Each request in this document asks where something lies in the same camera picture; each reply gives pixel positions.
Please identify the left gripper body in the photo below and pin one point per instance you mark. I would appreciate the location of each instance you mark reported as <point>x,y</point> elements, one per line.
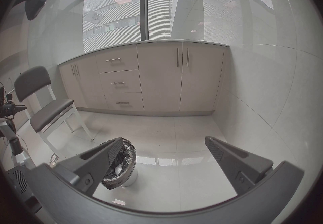
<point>7,110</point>

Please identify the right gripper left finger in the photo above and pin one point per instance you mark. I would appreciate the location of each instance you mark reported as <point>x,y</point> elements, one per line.
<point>98,162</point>

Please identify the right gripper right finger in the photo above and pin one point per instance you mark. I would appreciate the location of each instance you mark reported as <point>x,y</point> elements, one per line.
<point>234,165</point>

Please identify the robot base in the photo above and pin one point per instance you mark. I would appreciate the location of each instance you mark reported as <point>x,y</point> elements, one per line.
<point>18,181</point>

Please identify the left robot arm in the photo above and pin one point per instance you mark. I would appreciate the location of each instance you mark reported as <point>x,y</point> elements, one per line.
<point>22,157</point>

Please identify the black plastic bag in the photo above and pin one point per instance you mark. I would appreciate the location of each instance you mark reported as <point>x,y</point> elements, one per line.
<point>127,159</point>

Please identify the white trash bin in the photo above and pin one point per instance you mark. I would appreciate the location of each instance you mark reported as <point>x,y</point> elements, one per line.
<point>132,177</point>

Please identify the crumpled white paper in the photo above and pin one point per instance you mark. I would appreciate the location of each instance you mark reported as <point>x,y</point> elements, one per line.
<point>118,171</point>

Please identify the grey and white chair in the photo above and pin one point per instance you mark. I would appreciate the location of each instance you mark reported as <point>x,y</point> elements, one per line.
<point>48,114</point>

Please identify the clear wrapper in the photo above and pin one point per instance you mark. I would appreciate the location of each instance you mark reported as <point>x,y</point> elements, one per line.
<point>54,159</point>

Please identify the beige sideboard cabinet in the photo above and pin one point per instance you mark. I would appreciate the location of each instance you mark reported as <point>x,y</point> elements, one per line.
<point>161,79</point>

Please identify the window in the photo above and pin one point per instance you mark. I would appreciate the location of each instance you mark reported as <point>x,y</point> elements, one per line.
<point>156,8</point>

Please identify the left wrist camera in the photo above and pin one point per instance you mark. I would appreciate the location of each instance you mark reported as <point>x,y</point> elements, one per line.
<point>4,95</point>

